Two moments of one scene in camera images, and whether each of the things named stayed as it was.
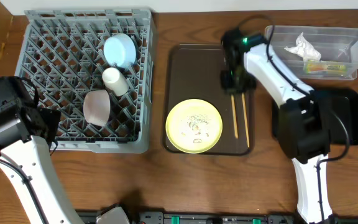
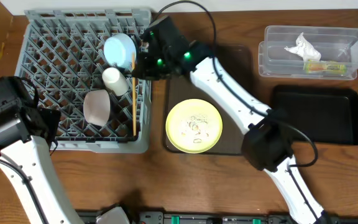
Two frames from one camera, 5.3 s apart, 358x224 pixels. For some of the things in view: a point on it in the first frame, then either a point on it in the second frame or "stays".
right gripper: [233, 84] to [152, 77]
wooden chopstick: [234, 116] to [134, 94]
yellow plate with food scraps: [194, 126] stays
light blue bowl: [119, 50] stays
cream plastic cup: [115, 81] stays
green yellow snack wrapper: [325, 67] stays
